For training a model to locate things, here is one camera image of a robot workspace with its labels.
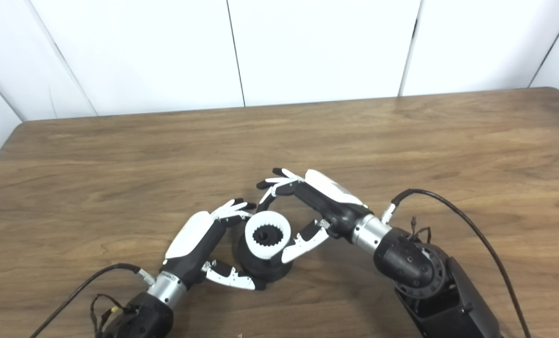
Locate thin right arm wires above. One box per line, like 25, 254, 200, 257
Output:
404, 216, 432, 245

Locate thin left arm wires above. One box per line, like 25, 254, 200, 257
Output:
90, 294, 134, 337

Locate round black stepped part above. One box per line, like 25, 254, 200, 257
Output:
236, 224, 295, 283

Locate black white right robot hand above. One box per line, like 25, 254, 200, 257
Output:
256, 168, 374, 264

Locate thin arm wires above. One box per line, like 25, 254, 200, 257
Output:
404, 216, 432, 245
90, 294, 134, 337

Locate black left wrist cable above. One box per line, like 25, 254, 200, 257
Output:
28, 263, 156, 338

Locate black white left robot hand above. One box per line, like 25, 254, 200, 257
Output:
160, 198, 267, 292

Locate white plastic ring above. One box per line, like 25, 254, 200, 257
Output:
245, 211, 291, 260

